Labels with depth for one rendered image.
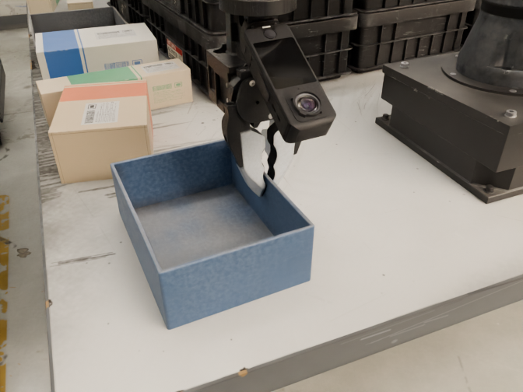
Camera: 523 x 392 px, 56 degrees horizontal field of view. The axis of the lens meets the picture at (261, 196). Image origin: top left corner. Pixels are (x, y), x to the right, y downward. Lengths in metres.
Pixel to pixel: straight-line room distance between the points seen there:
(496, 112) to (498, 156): 0.05
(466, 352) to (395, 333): 0.94
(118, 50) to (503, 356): 1.17
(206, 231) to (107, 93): 0.29
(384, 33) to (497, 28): 0.34
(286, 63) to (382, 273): 0.23
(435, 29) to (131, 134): 0.70
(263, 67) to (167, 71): 0.44
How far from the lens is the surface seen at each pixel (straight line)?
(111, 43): 0.93
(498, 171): 0.65
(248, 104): 0.48
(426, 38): 1.11
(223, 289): 0.46
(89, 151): 0.67
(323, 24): 0.92
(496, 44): 0.73
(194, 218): 0.59
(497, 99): 0.69
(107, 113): 0.69
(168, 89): 0.87
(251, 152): 0.51
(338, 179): 0.67
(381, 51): 1.04
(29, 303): 1.60
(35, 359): 1.45
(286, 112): 0.41
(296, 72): 0.44
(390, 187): 0.66
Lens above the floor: 1.05
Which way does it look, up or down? 34 degrees down
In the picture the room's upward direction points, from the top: straight up
